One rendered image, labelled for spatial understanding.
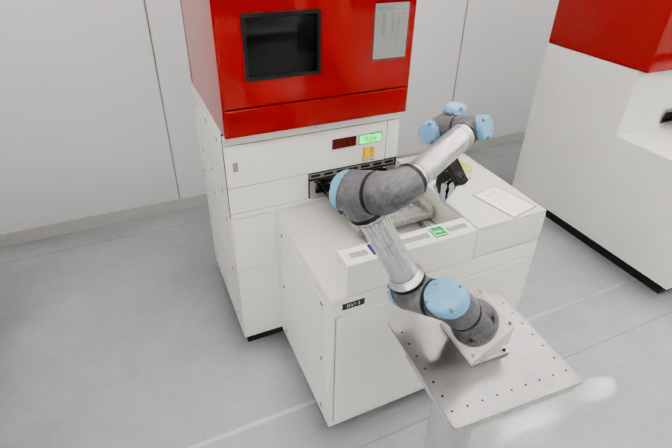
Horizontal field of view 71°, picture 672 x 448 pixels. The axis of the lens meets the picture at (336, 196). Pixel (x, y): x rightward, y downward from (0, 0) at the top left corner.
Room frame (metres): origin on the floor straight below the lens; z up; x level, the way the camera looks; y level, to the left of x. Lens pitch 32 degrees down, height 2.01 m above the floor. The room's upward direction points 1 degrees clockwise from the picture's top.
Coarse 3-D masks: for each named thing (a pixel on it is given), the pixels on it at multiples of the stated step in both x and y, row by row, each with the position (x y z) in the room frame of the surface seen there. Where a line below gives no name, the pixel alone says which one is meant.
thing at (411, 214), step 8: (408, 208) 1.74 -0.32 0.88; (416, 208) 1.74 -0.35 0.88; (392, 216) 1.67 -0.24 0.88; (400, 216) 1.68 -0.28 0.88; (408, 216) 1.68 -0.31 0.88; (416, 216) 1.68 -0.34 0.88; (424, 216) 1.70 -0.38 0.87; (432, 216) 1.71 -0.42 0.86; (352, 224) 1.61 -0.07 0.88; (400, 224) 1.65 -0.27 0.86; (360, 232) 1.57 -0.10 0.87
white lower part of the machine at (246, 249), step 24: (216, 192) 2.00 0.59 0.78; (216, 216) 2.09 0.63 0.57; (264, 216) 1.77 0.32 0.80; (216, 240) 2.21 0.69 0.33; (240, 240) 1.72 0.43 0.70; (264, 240) 1.76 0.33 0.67; (240, 264) 1.71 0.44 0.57; (264, 264) 1.76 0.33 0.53; (240, 288) 1.71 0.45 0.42; (264, 288) 1.75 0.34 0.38; (240, 312) 1.75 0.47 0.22; (264, 312) 1.75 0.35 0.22; (264, 336) 1.78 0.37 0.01
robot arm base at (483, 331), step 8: (480, 304) 1.05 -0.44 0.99; (488, 304) 1.08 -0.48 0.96; (480, 312) 1.02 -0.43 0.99; (488, 312) 1.04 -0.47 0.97; (496, 312) 1.07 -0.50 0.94; (480, 320) 1.01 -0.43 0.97; (488, 320) 1.02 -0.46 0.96; (496, 320) 1.03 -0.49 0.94; (472, 328) 0.99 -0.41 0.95; (480, 328) 1.00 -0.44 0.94; (488, 328) 1.01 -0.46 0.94; (496, 328) 1.02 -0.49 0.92; (456, 336) 1.03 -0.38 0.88; (464, 336) 1.00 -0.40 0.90; (472, 336) 0.99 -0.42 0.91; (480, 336) 0.99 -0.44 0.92; (488, 336) 1.00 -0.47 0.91; (464, 344) 1.01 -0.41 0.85; (472, 344) 1.00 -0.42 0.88; (480, 344) 0.99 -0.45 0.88
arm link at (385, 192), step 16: (464, 128) 1.25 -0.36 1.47; (480, 128) 1.26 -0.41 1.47; (432, 144) 1.19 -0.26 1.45; (448, 144) 1.18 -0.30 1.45; (464, 144) 1.21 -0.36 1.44; (416, 160) 1.11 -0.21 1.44; (432, 160) 1.11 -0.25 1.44; (448, 160) 1.14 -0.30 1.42; (384, 176) 1.03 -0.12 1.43; (400, 176) 1.03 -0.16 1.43; (416, 176) 1.04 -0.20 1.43; (432, 176) 1.08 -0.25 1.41; (368, 192) 1.01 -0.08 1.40; (384, 192) 1.00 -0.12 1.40; (400, 192) 1.00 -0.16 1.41; (416, 192) 1.02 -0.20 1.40; (368, 208) 1.01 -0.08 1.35; (384, 208) 0.99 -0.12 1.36; (400, 208) 1.00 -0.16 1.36
